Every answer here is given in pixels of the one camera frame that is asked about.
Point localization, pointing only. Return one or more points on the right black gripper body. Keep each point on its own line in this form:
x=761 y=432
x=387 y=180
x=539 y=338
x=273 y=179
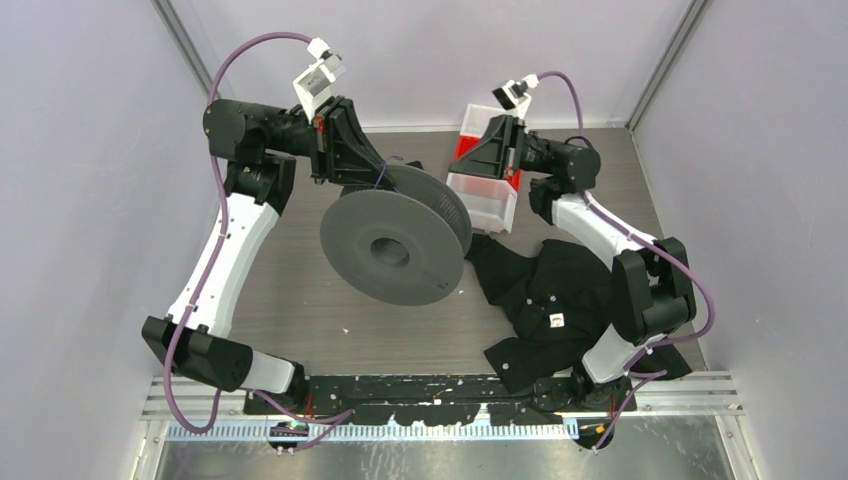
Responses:
x=536 y=154

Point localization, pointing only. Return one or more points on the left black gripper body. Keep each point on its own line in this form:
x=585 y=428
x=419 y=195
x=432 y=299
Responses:
x=291 y=131

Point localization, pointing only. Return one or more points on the dark grey cable spool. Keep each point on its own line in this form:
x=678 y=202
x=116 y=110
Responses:
x=402 y=246

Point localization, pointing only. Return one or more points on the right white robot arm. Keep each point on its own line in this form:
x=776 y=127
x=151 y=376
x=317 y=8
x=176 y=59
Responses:
x=652 y=272

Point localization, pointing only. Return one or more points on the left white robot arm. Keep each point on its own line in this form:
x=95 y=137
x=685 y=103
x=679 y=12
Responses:
x=260 y=145

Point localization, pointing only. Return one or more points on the red middle bin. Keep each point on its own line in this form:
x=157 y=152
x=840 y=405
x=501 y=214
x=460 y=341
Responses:
x=463 y=145

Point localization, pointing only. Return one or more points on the clear far bin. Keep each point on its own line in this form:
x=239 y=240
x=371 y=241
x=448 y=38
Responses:
x=476 y=120

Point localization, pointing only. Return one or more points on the clear bin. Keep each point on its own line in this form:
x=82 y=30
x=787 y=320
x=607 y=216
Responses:
x=491 y=203
x=476 y=120

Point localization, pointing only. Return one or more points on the clear near bin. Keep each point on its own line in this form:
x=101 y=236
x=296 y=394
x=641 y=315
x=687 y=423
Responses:
x=491 y=203

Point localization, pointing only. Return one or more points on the black shirt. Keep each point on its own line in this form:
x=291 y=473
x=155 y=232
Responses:
x=559 y=303

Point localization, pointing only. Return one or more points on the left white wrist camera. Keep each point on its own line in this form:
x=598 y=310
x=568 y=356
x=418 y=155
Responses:
x=313 y=85

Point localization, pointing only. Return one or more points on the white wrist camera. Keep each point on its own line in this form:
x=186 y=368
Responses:
x=313 y=85
x=514 y=96

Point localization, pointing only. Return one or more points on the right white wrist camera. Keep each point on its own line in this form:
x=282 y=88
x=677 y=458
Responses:
x=514 y=96

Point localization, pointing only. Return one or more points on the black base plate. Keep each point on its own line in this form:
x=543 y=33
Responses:
x=443 y=400

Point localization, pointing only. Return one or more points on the slotted cable duct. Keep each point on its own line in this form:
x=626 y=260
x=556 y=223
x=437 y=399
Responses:
x=244 y=431

